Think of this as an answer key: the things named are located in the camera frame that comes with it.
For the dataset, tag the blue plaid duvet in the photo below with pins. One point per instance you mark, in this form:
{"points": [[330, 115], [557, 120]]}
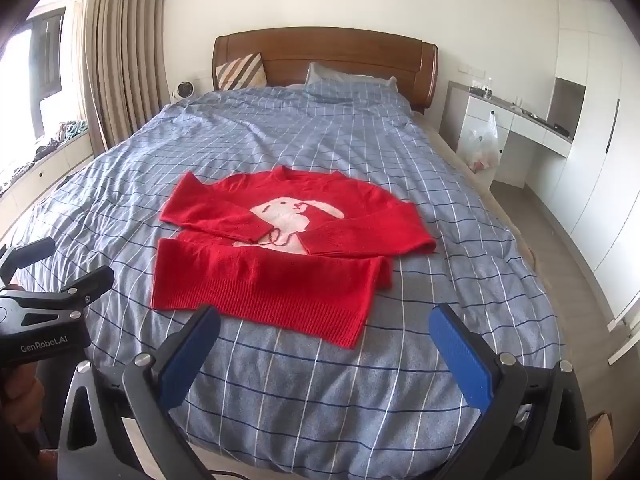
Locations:
{"points": [[325, 400]]}

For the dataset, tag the red sweater with white rabbit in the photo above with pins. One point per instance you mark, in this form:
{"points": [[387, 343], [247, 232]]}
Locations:
{"points": [[260, 280]]}

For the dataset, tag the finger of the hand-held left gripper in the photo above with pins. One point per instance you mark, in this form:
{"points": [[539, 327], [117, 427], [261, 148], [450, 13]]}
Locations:
{"points": [[85, 285], [30, 252]]}

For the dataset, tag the blue plaid pillow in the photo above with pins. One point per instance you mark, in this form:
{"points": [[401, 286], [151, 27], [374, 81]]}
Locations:
{"points": [[345, 85]]}

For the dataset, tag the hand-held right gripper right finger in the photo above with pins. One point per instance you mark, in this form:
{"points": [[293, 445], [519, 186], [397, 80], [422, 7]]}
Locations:
{"points": [[460, 355]]}

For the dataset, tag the white wardrobe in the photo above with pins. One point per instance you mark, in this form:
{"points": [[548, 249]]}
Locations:
{"points": [[600, 135]]}

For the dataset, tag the dark framed window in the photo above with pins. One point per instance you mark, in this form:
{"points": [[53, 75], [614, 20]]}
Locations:
{"points": [[47, 55]]}

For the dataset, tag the beige curtain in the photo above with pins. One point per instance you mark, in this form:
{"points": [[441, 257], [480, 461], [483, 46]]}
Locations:
{"points": [[125, 60]]}

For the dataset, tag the cardboard box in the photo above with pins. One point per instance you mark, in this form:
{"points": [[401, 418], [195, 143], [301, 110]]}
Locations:
{"points": [[600, 432]]}

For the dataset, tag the clear plastic bag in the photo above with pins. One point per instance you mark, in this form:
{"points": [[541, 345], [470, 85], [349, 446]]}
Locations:
{"points": [[481, 145]]}

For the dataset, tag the clear plastic bottle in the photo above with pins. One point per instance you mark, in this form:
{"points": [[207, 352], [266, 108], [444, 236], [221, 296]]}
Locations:
{"points": [[488, 89]]}

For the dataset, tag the striped cushion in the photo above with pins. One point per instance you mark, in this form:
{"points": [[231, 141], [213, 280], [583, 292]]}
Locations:
{"points": [[240, 72]]}

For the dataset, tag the person's left hand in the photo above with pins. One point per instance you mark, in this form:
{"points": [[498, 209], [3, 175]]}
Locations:
{"points": [[20, 387]]}

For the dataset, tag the white wall socket panel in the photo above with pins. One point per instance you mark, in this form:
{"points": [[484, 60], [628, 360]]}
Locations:
{"points": [[471, 70]]}

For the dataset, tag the white window bench cabinet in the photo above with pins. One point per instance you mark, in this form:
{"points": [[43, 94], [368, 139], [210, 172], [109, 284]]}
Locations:
{"points": [[45, 175]]}

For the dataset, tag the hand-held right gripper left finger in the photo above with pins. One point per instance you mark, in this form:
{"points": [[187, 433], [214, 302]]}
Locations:
{"points": [[192, 350]]}

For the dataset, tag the pile of clothes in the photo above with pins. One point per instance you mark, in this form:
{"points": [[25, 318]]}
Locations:
{"points": [[65, 130]]}

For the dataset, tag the white desk with drawers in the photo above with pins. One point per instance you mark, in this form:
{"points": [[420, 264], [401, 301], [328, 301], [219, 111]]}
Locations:
{"points": [[515, 130]]}

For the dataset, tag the wooden bed headboard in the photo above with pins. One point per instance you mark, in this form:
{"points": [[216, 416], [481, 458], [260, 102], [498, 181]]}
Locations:
{"points": [[340, 55]]}

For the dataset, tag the black flat desk item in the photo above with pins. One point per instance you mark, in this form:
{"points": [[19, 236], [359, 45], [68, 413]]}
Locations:
{"points": [[559, 128]]}

